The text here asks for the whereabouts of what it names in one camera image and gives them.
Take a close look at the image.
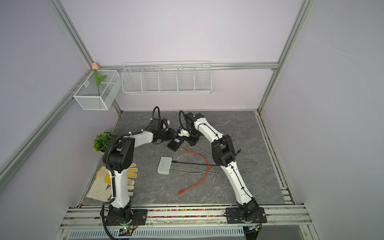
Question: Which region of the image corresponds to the black network switch box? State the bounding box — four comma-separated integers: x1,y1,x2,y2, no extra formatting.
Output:
167,136,186,152

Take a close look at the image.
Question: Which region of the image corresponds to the black cable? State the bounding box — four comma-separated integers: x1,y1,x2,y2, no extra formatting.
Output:
170,148,243,168

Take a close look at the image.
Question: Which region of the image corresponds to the white network switch box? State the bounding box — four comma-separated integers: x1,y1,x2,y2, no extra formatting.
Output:
157,157,172,175

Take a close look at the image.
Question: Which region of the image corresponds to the red ethernet cable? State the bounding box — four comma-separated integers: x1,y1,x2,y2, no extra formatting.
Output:
176,147,210,196

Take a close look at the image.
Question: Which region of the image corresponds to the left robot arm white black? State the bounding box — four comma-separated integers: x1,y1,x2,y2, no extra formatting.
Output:
101,118,174,226

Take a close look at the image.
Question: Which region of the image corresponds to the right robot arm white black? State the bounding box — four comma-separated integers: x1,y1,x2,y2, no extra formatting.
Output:
178,110,267,224

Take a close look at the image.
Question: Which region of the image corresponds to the green potted plant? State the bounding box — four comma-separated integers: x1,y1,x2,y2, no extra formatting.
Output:
93,132,115,153

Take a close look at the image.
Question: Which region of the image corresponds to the yellow white work glove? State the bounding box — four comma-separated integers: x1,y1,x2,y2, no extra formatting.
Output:
85,162,139,202

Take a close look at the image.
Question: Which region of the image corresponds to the pink tulip artificial flower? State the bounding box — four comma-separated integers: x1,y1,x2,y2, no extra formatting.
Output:
92,63,107,96

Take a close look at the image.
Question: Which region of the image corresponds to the white wire wall shelf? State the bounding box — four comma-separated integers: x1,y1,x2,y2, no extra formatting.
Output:
122,61,213,94

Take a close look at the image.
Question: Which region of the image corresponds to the white mesh wall basket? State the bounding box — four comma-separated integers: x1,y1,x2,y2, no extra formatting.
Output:
74,70,122,111

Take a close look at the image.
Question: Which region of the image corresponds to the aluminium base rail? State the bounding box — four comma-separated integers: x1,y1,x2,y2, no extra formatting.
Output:
59,205,313,229

